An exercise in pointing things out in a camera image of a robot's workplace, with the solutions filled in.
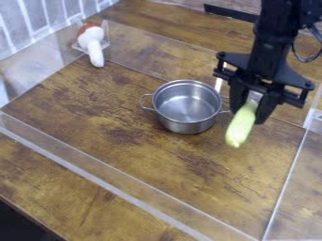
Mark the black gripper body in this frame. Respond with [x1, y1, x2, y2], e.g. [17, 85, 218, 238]
[214, 40, 314, 107]

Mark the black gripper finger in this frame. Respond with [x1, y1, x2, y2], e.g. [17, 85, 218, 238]
[228, 76, 248, 113]
[255, 91, 282, 124]

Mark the green handled metal spoon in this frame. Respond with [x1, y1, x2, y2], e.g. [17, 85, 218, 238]
[226, 90, 263, 148]

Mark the stainless steel pot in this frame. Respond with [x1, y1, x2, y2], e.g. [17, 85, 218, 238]
[139, 79, 228, 135]

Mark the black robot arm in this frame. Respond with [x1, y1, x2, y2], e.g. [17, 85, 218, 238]
[214, 0, 322, 124]

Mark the red white object behind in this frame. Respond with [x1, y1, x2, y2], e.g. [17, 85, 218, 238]
[76, 22, 105, 68]

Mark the black wall strip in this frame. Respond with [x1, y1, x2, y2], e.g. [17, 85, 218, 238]
[204, 4, 259, 23]

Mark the black cable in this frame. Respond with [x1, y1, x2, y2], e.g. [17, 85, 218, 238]
[290, 22, 322, 64]

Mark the clear acrylic enclosure panel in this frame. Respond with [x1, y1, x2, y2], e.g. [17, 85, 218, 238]
[0, 109, 322, 241]

